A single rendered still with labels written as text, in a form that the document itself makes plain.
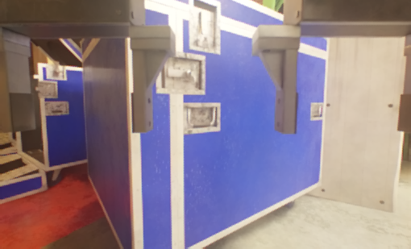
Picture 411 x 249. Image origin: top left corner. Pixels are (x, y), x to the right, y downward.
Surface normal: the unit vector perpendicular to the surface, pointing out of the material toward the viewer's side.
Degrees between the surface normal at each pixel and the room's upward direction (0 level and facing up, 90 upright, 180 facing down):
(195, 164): 90
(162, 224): 90
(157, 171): 90
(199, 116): 90
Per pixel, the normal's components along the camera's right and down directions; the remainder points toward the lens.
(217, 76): 0.60, 0.07
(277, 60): -0.02, 0.10
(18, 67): 1.00, 0.00
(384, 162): -0.54, 0.07
